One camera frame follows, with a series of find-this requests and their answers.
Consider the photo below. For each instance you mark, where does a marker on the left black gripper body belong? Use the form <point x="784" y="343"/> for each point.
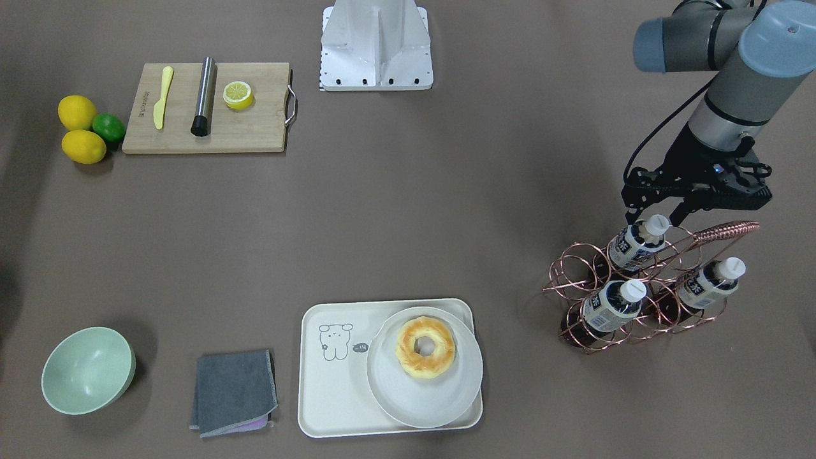
<point x="690" y="153"/>

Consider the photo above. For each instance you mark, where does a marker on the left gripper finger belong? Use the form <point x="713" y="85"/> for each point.
<point x="634" y="210"/>
<point x="679" y="214"/>

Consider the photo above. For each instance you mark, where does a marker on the tea bottle rack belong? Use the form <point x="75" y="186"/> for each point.
<point x="711" y="283"/>
<point x="603" y="313"/>
<point x="634" y="246"/>

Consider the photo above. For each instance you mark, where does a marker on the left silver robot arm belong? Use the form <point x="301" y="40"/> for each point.
<point x="759" y="56"/>

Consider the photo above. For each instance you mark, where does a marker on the tea bottle front rack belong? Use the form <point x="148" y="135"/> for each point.
<point x="603" y="313"/>

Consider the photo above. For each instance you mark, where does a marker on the cream tray bear drawing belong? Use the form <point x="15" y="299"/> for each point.
<point x="334" y="397"/>

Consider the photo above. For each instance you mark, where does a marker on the white round plate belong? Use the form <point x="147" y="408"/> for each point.
<point x="424" y="403"/>

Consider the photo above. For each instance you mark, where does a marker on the bamboo cutting board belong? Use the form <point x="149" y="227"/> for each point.
<point x="260" y="128"/>

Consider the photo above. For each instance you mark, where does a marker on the half lemon slice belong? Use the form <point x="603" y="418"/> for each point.
<point x="238" y="95"/>

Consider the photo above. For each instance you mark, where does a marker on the grey folded cloth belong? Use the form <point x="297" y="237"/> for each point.
<point x="233" y="393"/>

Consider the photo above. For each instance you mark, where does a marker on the steel muddler black tip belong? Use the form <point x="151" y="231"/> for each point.
<point x="202" y="118"/>

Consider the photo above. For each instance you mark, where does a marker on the yellow plastic knife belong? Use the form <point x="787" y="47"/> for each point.
<point x="158" y="111"/>

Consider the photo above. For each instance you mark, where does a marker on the green lime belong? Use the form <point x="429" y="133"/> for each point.
<point x="108" y="127"/>

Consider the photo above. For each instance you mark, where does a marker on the yellow lemon lower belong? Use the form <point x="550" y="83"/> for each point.
<point x="84" y="147"/>

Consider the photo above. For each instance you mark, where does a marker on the yellow lemon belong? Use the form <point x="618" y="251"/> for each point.
<point x="76" y="112"/>
<point x="84" y="147"/>

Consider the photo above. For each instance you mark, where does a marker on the yellow lemon upper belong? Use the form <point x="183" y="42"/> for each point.
<point x="76" y="112"/>

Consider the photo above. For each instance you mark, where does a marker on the mint green bowl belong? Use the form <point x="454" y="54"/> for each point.
<point x="88" y="371"/>

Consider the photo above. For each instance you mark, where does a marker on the copper wire bottle rack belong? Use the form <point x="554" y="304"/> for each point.
<point x="574" y="276"/>

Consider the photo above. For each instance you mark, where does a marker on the glazed ring donut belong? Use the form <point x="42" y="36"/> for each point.
<point x="425" y="347"/>

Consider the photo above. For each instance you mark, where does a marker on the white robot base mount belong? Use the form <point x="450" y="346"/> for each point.
<point x="375" y="46"/>

